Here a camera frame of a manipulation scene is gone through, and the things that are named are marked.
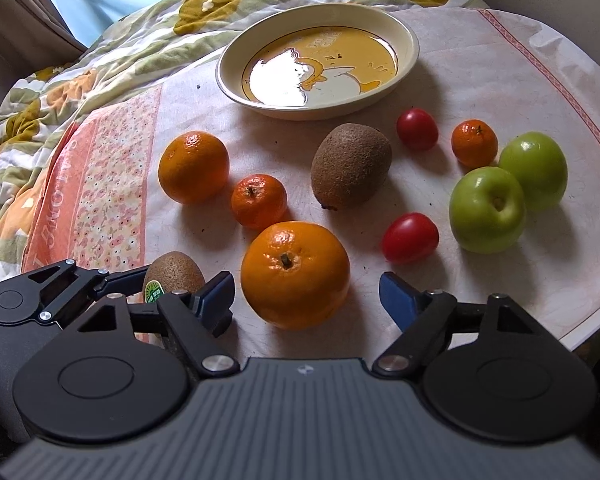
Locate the kiwi with green sticker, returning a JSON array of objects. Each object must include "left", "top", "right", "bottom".
[{"left": 142, "top": 252, "right": 206, "bottom": 302}]

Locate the green apple front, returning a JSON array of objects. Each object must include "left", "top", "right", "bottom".
[{"left": 449, "top": 166, "right": 527, "bottom": 254}]

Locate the green apple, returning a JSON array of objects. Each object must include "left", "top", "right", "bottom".
[
  {"left": 498, "top": 131, "right": 568, "bottom": 211},
  {"left": 449, "top": 166, "right": 527, "bottom": 254}
]

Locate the large orange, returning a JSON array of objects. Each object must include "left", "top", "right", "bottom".
[
  {"left": 158, "top": 130, "right": 230, "bottom": 205},
  {"left": 240, "top": 221, "right": 351, "bottom": 330}
]

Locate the green apple back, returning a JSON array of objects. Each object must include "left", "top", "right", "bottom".
[{"left": 498, "top": 131, "right": 568, "bottom": 211}]

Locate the brown kiwi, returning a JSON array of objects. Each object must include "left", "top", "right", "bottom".
[{"left": 310, "top": 122, "right": 392, "bottom": 211}]

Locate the red tomato near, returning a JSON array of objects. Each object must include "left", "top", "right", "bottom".
[{"left": 381, "top": 212, "right": 439, "bottom": 264}]

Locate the red tomato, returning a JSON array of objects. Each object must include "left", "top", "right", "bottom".
[
  {"left": 381, "top": 212, "right": 439, "bottom": 264},
  {"left": 396, "top": 108, "right": 439, "bottom": 152}
]

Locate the white pink floral cloth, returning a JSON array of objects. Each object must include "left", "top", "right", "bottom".
[{"left": 23, "top": 9, "right": 600, "bottom": 359}]

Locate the small mandarin left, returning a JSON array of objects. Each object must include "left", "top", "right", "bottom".
[{"left": 230, "top": 174, "right": 287, "bottom": 231}]

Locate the small mandarin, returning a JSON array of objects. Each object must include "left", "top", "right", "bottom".
[
  {"left": 230, "top": 174, "right": 287, "bottom": 231},
  {"left": 451, "top": 119, "right": 498, "bottom": 169}
]

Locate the small mandarin right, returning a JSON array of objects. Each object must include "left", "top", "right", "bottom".
[{"left": 451, "top": 119, "right": 498, "bottom": 169}]

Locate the red tomato far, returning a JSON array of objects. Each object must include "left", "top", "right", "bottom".
[{"left": 396, "top": 108, "right": 439, "bottom": 152}]

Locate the brown curtain left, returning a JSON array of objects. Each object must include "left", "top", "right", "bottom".
[{"left": 0, "top": 0, "right": 88, "bottom": 79}]

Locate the floral green striped quilt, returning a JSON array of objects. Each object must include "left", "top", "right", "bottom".
[{"left": 0, "top": 0, "right": 481, "bottom": 281}]

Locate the cream bowl with duck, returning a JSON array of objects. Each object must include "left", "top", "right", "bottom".
[{"left": 216, "top": 3, "right": 419, "bottom": 120}]

